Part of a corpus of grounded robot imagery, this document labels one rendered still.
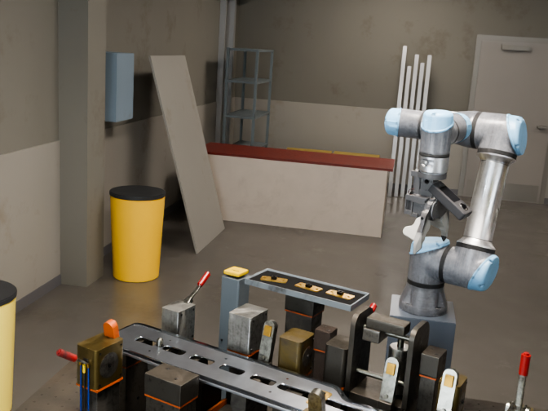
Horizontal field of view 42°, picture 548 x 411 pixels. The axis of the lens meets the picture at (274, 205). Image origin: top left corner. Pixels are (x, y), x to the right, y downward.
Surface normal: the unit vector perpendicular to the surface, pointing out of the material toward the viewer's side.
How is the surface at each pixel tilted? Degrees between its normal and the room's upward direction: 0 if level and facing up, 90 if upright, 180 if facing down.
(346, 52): 90
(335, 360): 90
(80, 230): 90
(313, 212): 90
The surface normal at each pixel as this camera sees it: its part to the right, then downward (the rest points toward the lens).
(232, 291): -0.51, 0.16
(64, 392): 0.07, -0.97
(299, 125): -0.19, 0.21
